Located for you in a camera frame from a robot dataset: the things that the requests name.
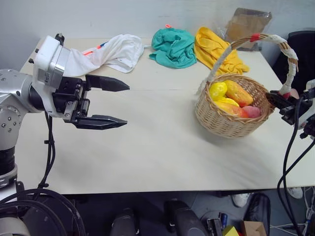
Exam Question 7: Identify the white floor cables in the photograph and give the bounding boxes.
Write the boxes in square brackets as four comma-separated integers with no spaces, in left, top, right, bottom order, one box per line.
[302,186,315,236]

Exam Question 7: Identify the yellow crumpled cloth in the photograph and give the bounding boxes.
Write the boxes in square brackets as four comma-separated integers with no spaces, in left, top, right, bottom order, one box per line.
[193,26,251,77]

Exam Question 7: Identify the wicker basket with handle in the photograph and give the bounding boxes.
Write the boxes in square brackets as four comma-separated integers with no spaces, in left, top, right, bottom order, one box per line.
[195,32,299,139]

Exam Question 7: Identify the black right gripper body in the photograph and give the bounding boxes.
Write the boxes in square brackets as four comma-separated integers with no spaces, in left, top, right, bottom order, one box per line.
[279,97,313,126]

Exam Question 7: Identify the yellow lemon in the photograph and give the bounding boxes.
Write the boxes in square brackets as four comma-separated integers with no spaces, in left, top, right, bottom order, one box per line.
[209,81,228,102]

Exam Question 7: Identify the dark rounded shape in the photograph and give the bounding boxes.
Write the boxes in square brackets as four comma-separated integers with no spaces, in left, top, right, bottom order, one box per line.
[163,199,210,236]
[110,207,141,236]

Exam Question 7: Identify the orange red mango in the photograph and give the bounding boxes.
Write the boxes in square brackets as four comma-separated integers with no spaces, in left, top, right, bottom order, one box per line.
[216,101,250,119]

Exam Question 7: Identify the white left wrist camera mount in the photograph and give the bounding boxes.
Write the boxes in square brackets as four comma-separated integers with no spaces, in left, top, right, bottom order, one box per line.
[29,33,72,96]

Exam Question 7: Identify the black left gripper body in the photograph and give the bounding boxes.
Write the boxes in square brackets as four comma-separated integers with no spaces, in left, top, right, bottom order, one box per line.
[51,76,91,124]

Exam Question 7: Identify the white shoe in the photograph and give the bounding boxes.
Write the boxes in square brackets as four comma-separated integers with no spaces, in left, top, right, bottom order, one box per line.
[287,187,304,200]
[232,192,254,208]

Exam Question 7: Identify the black office chair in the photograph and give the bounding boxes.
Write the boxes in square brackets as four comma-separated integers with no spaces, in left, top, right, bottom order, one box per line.
[271,30,315,93]

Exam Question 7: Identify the teal crumpled cloth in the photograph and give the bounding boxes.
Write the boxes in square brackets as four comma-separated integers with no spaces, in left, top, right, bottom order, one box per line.
[148,27,198,69]

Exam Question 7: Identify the pink peach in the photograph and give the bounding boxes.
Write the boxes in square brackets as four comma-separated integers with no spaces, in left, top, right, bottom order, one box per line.
[242,105,262,119]

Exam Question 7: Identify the yellow banana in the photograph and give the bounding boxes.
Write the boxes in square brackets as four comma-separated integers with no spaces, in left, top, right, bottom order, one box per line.
[213,96,240,109]

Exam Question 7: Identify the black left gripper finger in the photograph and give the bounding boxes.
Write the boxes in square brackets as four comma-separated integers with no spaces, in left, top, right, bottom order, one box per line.
[85,74,130,92]
[73,114,128,130]

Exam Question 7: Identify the black bag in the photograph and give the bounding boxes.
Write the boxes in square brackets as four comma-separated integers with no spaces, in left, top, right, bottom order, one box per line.
[244,192,272,230]

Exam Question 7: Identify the black cable loops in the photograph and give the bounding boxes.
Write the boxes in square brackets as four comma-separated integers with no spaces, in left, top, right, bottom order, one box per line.
[0,180,87,236]

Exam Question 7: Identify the yellow block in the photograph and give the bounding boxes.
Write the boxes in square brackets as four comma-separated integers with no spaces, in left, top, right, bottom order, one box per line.
[221,225,243,236]

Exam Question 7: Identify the orange oblong fruit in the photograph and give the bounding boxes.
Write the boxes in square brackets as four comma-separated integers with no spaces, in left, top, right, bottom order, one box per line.
[224,80,254,108]

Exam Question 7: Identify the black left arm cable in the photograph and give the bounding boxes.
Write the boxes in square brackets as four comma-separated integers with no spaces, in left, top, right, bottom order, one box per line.
[36,111,56,190]

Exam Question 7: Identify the white crumpled cloth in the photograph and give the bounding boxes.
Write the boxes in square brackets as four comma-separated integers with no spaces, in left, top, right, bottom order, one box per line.
[64,33,144,78]

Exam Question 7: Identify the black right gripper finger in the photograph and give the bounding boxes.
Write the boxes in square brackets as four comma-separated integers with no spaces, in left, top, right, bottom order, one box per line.
[265,90,293,109]

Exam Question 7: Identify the brown cardboard box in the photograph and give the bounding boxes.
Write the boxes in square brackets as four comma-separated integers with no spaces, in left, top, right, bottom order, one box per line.
[224,7,273,52]

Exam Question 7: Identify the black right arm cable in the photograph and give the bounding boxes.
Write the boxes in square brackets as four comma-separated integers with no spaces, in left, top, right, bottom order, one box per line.
[277,97,315,236]

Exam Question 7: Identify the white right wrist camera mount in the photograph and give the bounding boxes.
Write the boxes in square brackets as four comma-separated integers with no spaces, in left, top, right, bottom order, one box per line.
[296,79,315,132]

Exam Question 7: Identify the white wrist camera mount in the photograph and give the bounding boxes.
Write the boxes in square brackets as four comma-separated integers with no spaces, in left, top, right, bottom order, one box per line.
[29,33,72,96]
[296,79,315,132]

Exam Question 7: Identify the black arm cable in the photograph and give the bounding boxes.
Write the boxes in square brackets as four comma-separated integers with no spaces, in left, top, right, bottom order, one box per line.
[36,111,56,190]
[277,97,315,236]

